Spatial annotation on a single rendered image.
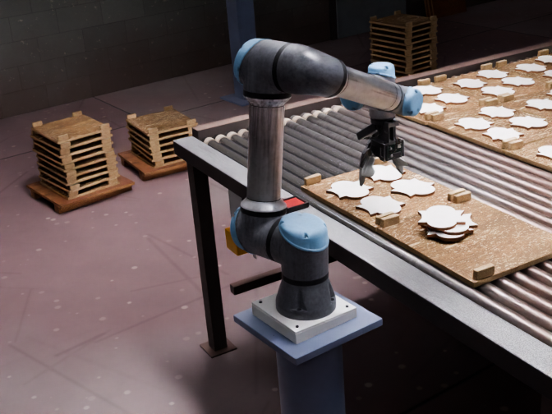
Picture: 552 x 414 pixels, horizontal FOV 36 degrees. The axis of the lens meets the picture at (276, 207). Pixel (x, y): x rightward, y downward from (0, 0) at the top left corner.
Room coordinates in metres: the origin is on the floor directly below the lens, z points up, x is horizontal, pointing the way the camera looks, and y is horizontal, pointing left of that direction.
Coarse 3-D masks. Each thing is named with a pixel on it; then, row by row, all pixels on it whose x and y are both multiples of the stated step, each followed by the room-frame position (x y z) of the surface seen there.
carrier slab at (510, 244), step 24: (480, 216) 2.24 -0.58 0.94; (504, 216) 2.23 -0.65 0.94; (408, 240) 2.13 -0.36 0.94; (432, 240) 2.12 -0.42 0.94; (480, 240) 2.09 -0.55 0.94; (504, 240) 2.08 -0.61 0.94; (528, 240) 2.07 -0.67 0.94; (456, 264) 1.96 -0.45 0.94; (480, 264) 1.95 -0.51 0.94; (504, 264) 1.94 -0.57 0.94; (528, 264) 1.95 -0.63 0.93
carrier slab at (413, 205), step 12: (324, 180) 2.62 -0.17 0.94; (336, 180) 2.61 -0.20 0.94; (348, 180) 2.60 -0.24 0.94; (420, 180) 2.55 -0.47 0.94; (312, 192) 2.52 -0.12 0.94; (324, 192) 2.51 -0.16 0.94; (372, 192) 2.48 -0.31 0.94; (384, 192) 2.47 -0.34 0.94; (444, 192) 2.44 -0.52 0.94; (336, 204) 2.42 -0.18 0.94; (348, 204) 2.41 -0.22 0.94; (360, 204) 2.40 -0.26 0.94; (408, 204) 2.37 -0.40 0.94; (420, 204) 2.36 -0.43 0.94; (432, 204) 2.36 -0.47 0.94; (444, 204) 2.35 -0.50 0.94; (348, 216) 2.35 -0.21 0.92; (360, 216) 2.31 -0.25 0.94; (408, 216) 2.28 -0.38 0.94; (372, 228) 2.24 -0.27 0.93
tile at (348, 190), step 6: (336, 186) 2.53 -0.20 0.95; (342, 186) 2.52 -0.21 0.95; (348, 186) 2.52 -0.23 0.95; (354, 186) 2.52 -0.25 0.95; (360, 186) 2.51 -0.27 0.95; (366, 186) 2.51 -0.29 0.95; (330, 192) 2.50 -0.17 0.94; (336, 192) 2.48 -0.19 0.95; (342, 192) 2.48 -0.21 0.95; (348, 192) 2.47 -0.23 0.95; (354, 192) 2.47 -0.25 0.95; (360, 192) 2.47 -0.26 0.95; (366, 192) 2.46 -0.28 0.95; (342, 198) 2.45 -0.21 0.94; (348, 198) 2.44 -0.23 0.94; (354, 198) 2.44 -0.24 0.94; (360, 198) 2.43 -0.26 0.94
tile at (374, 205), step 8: (368, 200) 2.40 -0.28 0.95; (376, 200) 2.39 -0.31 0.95; (384, 200) 2.39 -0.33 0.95; (392, 200) 2.38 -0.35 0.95; (360, 208) 2.36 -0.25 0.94; (368, 208) 2.34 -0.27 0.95; (376, 208) 2.34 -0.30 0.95; (384, 208) 2.33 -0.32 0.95; (392, 208) 2.33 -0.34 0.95; (400, 208) 2.32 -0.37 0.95
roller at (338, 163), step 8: (288, 136) 3.13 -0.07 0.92; (296, 144) 3.06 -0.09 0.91; (304, 144) 3.03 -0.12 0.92; (312, 152) 2.96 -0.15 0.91; (320, 152) 2.93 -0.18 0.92; (328, 160) 2.86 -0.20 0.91; (336, 160) 2.84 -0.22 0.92; (344, 168) 2.77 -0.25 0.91; (352, 168) 2.74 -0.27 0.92; (536, 264) 1.98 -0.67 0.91; (544, 264) 1.96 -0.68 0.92
